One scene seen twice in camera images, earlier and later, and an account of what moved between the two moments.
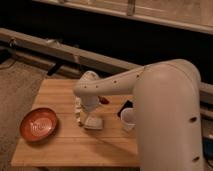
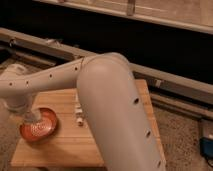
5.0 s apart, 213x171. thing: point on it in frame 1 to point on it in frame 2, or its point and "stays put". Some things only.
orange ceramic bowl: x=38 y=124 stays put
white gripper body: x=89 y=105 to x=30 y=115
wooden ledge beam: x=193 y=14 stays put
